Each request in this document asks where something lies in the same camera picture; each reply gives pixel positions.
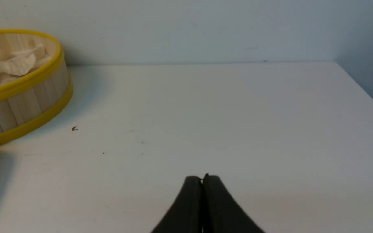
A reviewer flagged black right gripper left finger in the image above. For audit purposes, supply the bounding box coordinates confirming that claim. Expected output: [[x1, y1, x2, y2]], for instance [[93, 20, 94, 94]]
[[152, 176, 202, 233]]

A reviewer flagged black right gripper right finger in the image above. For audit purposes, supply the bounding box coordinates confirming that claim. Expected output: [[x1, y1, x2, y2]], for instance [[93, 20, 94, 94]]
[[202, 174, 264, 233]]

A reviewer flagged yellow-rimmed bamboo steamer basket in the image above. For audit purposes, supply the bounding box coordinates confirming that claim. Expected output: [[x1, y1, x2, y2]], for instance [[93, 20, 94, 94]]
[[0, 28, 73, 146]]

